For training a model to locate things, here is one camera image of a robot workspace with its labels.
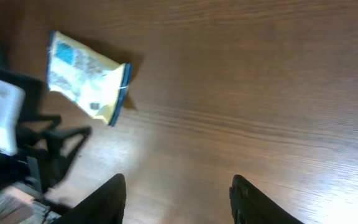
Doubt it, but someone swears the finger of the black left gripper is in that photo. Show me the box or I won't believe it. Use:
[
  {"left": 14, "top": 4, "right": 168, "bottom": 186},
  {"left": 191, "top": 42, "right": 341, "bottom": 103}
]
[{"left": 40, "top": 126, "right": 91, "bottom": 187}]

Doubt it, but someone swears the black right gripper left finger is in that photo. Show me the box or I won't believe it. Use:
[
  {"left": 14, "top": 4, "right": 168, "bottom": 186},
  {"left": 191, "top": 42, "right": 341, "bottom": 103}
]
[{"left": 53, "top": 174, "right": 126, "bottom": 224}]

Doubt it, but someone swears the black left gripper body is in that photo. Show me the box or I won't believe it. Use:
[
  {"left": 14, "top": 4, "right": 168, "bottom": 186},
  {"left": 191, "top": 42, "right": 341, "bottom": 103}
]
[{"left": 0, "top": 49, "right": 62, "bottom": 193}]

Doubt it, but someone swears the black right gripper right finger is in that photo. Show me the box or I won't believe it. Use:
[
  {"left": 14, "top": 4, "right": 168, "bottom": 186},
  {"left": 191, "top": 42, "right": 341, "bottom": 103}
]
[{"left": 229, "top": 174, "right": 302, "bottom": 224}]

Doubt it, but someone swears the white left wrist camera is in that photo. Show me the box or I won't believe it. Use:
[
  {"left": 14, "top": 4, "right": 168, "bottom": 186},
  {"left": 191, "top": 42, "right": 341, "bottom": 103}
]
[{"left": 0, "top": 80, "right": 25, "bottom": 156}]

